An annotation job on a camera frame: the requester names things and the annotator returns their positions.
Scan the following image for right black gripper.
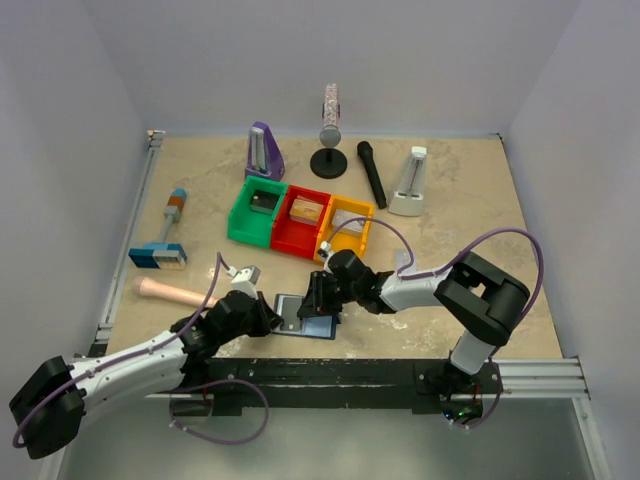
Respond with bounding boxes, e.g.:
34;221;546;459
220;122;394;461
297;270;361;317

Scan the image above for navy blue card holder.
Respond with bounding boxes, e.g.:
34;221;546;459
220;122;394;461
273;294;341;340

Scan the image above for black credit card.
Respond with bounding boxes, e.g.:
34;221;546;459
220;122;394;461
277;295;303;333

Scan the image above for white silver credit card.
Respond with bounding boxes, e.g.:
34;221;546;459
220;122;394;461
394;249;416;274

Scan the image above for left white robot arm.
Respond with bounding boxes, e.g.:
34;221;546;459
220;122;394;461
9;290;283;459

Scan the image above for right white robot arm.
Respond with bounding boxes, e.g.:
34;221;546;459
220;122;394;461
297;250;530;392

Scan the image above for white card stack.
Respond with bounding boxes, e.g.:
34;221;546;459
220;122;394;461
331;209;366;237

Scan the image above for orange card stack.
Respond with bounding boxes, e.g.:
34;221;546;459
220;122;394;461
289;197;324;225

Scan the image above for black card stack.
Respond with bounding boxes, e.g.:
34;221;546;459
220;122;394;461
249;189;281;215

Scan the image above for red plastic bin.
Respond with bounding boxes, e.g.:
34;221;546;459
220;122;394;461
270;185;331;260

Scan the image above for yellow plastic bin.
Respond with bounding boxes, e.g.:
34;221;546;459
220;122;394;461
313;195;375;262

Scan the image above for green plastic bin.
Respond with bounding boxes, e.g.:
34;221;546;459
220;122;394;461
227;176;288;248

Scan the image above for blue toy block hammer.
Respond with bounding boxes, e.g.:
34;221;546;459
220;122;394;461
128;188;188;270

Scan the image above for white metronome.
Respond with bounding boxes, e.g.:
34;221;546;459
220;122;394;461
388;146;428;217

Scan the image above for black round microphone stand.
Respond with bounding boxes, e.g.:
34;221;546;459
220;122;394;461
310;148;348;179

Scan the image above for purple metronome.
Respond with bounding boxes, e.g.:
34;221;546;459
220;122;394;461
244;121;285;181

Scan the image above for black handheld microphone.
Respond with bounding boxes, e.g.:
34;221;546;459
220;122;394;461
356;141;387;210

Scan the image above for glitter microphone on stand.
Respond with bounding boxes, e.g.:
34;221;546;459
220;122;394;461
319;83;341;148

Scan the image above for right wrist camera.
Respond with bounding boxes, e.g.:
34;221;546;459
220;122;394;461
317;241;334;261

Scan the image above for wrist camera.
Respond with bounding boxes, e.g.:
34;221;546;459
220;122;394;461
227;265;261;299
317;241;334;261

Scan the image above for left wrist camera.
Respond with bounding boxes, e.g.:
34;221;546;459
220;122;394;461
227;265;261;299

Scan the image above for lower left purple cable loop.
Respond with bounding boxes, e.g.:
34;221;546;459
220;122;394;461
168;376;270;445

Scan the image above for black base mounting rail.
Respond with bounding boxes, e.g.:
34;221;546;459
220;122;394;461
174;357;503;416

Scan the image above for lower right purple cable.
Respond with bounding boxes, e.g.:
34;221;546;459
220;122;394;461
447;359;505;431

